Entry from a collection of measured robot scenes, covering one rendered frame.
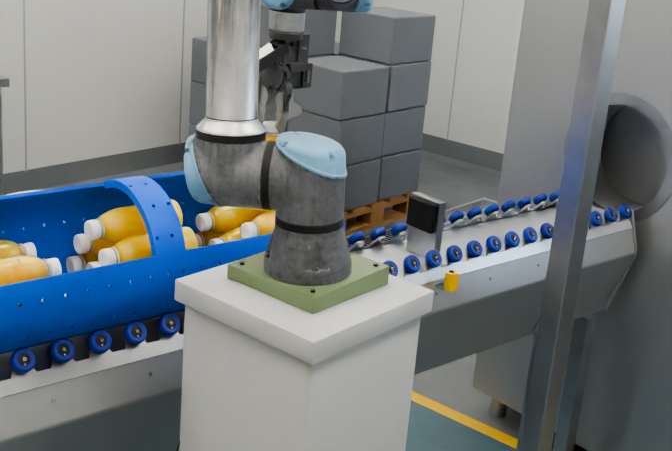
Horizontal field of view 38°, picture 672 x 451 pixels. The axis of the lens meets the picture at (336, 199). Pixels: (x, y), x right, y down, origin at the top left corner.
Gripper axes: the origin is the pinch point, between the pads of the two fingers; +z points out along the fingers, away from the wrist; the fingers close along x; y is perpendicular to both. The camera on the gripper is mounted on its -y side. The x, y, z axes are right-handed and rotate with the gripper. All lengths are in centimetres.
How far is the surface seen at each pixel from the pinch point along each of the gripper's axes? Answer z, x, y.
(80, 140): 102, 363, 137
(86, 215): 18.9, 12.8, -36.3
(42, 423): 47, -14, -58
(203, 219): 20.3, 3.8, -13.7
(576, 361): 83, -8, 119
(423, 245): 35, -1, 51
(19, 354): 34, -10, -61
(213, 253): 20.4, -14.3, -23.1
